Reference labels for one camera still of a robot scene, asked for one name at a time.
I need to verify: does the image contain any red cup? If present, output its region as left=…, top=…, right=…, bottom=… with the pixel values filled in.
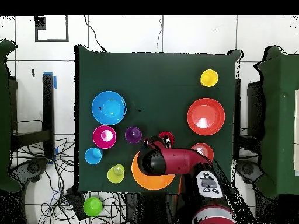
left=158, top=131, right=175, bottom=148

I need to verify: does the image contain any purple cup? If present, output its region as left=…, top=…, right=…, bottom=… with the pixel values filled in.
left=124, top=126, right=142, bottom=144

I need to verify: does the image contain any large blue bowl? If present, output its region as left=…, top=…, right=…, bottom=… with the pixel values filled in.
left=91, top=90, right=127, bottom=126

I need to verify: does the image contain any dark green table cloth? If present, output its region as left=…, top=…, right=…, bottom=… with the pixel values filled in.
left=74, top=44, right=242, bottom=194

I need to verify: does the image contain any pink bowl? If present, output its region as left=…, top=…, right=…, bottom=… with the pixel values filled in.
left=92, top=125, right=117, bottom=149

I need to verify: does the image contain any large shallow orange bowl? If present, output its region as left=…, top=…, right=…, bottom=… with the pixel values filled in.
left=186, top=97, right=226, bottom=137

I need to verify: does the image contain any large yellow bowl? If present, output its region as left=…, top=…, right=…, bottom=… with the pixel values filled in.
left=131, top=150, right=176, bottom=191

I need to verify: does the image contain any small orange bowl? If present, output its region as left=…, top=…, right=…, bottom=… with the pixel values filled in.
left=190, top=142, right=215, bottom=163

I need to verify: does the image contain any translucent yellow cup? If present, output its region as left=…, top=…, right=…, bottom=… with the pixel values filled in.
left=106, top=164, right=126, bottom=184

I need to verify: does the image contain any blue cup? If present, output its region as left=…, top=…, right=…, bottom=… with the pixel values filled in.
left=84, top=147, right=104, bottom=166

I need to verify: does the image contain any green cup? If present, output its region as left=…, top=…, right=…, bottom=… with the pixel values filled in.
left=83, top=197, right=103, bottom=218

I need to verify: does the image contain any blue tape strip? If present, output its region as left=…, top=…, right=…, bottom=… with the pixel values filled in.
left=43, top=71, right=57, bottom=90

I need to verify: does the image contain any grey stand base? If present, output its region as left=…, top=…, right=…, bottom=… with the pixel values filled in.
left=235, top=159, right=263, bottom=185

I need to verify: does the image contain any black stand base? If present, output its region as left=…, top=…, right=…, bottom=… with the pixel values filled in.
left=10, top=157, right=50, bottom=185

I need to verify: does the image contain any neighbouring green table cloth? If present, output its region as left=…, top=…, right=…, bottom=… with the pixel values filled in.
left=253, top=45, right=299, bottom=199
left=0, top=39, right=23, bottom=193

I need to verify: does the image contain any black square floor marker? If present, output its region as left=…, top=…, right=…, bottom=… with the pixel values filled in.
left=34, top=15, right=69, bottom=43

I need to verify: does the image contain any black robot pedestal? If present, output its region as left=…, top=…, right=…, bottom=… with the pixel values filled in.
left=126, top=192, right=194, bottom=224

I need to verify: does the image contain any black table frame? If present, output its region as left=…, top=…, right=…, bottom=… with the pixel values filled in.
left=9, top=73, right=55, bottom=159

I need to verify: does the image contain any thin black floor cable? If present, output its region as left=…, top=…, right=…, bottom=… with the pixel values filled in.
left=83, top=15, right=106, bottom=53

